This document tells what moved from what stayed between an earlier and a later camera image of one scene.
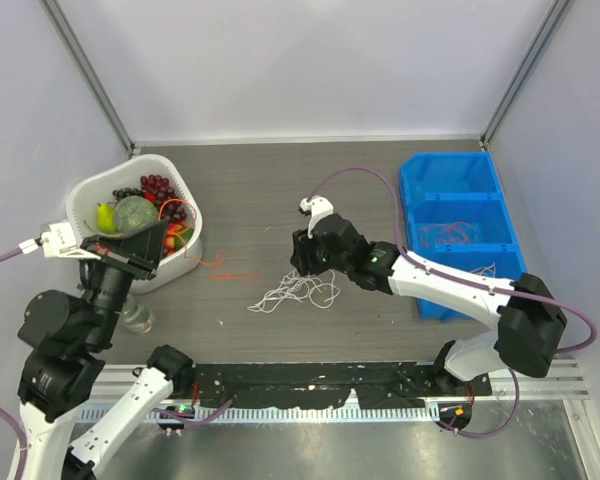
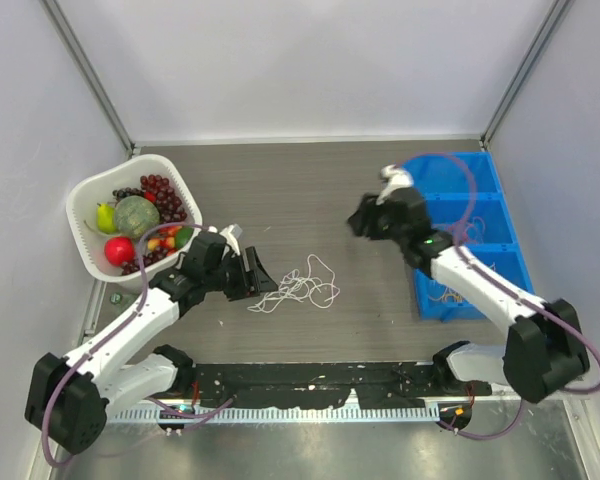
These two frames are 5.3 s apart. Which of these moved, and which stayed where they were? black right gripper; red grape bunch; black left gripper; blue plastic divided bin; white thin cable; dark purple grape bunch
Moved: black left gripper; black right gripper
Stayed: blue plastic divided bin; dark purple grape bunch; red grape bunch; white thin cable
